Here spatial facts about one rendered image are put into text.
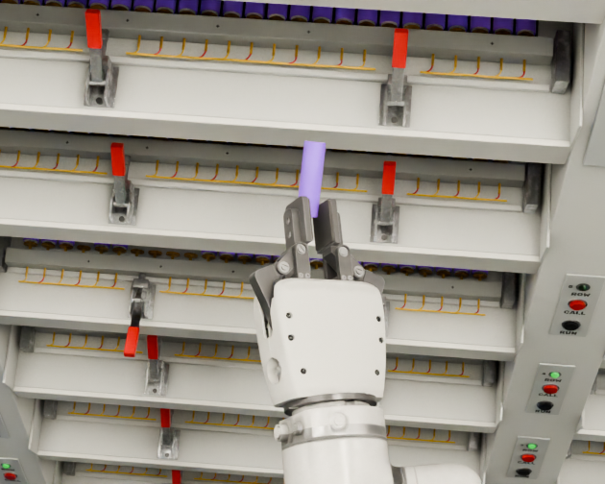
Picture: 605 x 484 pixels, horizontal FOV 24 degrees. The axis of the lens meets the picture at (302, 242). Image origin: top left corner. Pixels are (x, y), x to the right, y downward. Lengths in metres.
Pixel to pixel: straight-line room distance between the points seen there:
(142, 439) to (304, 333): 0.86
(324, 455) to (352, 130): 0.32
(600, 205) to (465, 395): 0.48
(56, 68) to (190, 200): 0.22
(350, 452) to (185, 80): 0.39
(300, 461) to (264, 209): 0.40
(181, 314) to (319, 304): 0.49
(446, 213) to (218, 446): 0.63
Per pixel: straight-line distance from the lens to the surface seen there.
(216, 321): 1.58
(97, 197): 1.45
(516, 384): 1.65
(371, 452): 1.09
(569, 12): 1.14
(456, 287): 1.57
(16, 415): 1.86
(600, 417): 1.77
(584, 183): 1.31
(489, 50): 1.27
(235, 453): 1.92
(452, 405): 1.75
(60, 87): 1.30
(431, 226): 1.42
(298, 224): 1.15
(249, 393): 1.75
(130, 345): 1.54
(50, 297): 1.62
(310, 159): 1.16
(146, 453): 1.93
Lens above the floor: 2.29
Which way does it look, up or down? 57 degrees down
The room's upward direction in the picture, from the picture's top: straight up
